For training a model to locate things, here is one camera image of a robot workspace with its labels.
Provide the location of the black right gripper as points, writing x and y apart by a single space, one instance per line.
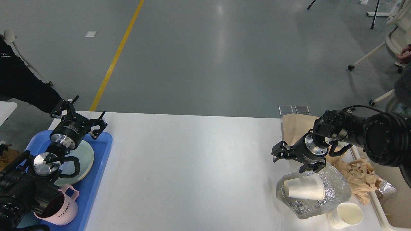
310 150

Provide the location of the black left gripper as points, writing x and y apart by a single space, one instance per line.
73 128

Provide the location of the light green plate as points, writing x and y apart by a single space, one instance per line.
85 154

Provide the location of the pink mug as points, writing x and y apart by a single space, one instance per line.
62 209

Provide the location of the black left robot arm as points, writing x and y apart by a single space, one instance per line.
28 182

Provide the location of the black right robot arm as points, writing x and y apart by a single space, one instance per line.
385 137

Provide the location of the white paper cup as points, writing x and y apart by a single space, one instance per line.
309 187
345 215

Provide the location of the brown paper bag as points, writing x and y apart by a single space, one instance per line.
294 126

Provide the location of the crumpled clear plastic wrap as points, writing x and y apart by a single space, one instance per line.
336 191

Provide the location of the clear floor plate right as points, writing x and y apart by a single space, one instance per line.
304 110

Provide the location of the clear floor plate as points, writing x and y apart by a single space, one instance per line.
285 109
304 110

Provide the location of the clear floor plate left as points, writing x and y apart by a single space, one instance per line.
285 109

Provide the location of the crumpled brown paper in bin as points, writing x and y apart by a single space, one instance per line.
360 176

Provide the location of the blue plastic tray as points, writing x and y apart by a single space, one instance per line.
87 188

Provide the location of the white paper cup lower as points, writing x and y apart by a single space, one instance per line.
345 215

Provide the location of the person in black clothes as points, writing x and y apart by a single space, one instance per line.
17 81

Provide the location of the white plastic bin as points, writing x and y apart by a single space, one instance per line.
393 212

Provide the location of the person in grey hoodie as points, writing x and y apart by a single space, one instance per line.
402 87

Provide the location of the black tripod stand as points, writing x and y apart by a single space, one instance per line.
374 16

